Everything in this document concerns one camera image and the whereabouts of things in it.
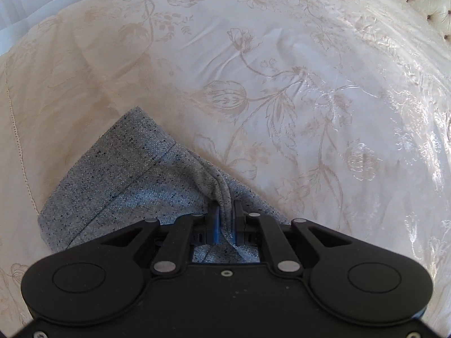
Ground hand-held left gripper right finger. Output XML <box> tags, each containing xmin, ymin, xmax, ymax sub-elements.
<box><xmin>233</xmin><ymin>200</ymin><xmax>353</xmax><ymax>275</ymax></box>

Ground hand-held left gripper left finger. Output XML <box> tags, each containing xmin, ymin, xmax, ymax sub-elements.
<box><xmin>100</xmin><ymin>201</ymin><xmax>221</xmax><ymax>276</ymax></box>

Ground cream floral bedspread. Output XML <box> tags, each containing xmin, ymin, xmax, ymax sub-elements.
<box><xmin>0</xmin><ymin>0</ymin><xmax>451</xmax><ymax>335</ymax></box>

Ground grey speckled pants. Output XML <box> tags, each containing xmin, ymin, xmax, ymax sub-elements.
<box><xmin>38</xmin><ymin>106</ymin><xmax>293</xmax><ymax>264</ymax></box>

